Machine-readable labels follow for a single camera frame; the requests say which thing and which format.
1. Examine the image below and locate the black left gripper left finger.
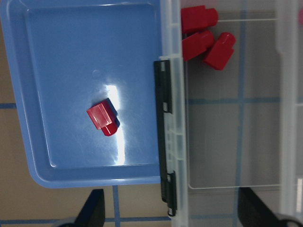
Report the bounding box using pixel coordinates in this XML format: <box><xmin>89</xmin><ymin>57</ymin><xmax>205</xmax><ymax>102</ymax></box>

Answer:
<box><xmin>73</xmin><ymin>189</ymin><xmax>105</xmax><ymax>227</ymax></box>

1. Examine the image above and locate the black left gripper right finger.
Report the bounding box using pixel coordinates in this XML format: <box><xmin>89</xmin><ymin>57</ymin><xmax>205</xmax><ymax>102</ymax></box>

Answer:
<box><xmin>237</xmin><ymin>187</ymin><xmax>291</xmax><ymax>227</ymax></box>

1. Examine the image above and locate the red block from tray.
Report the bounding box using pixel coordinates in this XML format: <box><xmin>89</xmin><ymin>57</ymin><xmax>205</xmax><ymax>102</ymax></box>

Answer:
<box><xmin>86</xmin><ymin>98</ymin><xmax>119</xmax><ymax>137</ymax></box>

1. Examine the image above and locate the clear plastic storage box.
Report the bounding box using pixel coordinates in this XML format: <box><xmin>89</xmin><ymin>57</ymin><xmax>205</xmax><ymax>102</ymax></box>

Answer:
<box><xmin>160</xmin><ymin>0</ymin><xmax>303</xmax><ymax>227</ymax></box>

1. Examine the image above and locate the blue plastic tray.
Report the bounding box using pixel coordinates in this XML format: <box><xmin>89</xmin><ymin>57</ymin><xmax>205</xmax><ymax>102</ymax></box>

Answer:
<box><xmin>0</xmin><ymin>0</ymin><xmax>162</xmax><ymax>188</ymax></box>

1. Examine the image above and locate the red block under lid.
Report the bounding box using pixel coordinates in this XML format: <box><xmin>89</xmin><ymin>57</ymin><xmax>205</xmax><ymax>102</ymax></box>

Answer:
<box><xmin>298</xmin><ymin>8</ymin><xmax>303</xmax><ymax>25</ymax></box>

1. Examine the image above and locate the black box latch handle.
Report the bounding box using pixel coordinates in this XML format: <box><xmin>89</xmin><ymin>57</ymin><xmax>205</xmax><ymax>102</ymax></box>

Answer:
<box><xmin>153</xmin><ymin>60</ymin><xmax>177</xmax><ymax>217</ymax></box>

